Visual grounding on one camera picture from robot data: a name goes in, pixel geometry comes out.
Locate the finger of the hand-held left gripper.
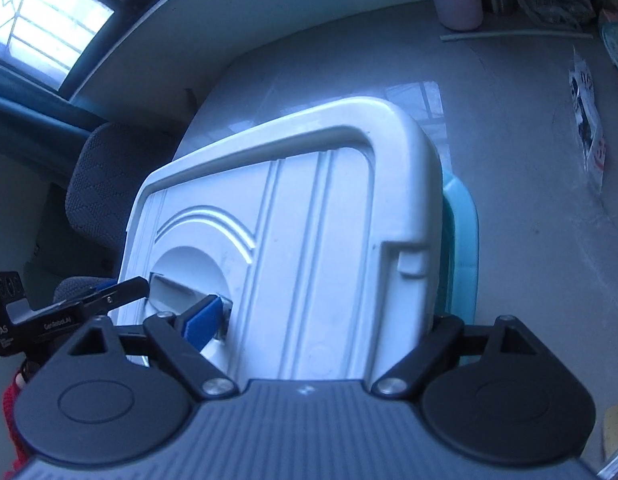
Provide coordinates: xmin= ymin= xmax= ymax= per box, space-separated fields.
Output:
xmin=54 ymin=276 xmax=150 ymax=317

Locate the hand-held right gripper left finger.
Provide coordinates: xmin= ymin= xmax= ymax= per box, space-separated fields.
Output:
xmin=54 ymin=296 xmax=240 ymax=402

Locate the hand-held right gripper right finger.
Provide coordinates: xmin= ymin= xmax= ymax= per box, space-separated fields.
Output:
xmin=371 ymin=315 xmax=550 ymax=402

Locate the teal plastic storage box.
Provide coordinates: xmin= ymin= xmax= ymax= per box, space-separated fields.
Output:
xmin=439 ymin=167 xmax=481 ymax=367

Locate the white plastic box lid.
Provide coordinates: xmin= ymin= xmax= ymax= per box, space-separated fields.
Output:
xmin=118 ymin=95 xmax=444 ymax=383

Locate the grey marble desktop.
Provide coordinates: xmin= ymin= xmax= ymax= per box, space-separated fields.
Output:
xmin=174 ymin=0 xmax=618 ymax=461

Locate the red cloth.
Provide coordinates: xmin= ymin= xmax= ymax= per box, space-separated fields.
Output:
xmin=0 ymin=360 xmax=32 ymax=480

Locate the grey fabric chair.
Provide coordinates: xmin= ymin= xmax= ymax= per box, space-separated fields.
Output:
xmin=53 ymin=122 xmax=202 ymax=308

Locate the yellow sponge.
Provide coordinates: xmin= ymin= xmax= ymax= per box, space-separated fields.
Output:
xmin=602 ymin=404 xmax=618 ymax=462

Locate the printed paper packet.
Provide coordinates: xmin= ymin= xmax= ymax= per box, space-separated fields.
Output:
xmin=568 ymin=46 xmax=608 ymax=194

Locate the window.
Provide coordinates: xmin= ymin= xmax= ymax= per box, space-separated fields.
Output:
xmin=0 ymin=0 xmax=157 ymax=92

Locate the white plastic strip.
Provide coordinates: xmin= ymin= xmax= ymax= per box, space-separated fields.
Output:
xmin=440 ymin=30 xmax=595 ymax=44

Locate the pale blue bowl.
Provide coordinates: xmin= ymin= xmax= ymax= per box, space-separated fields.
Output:
xmin=599 ymin=10 xmax=618 ymax=78

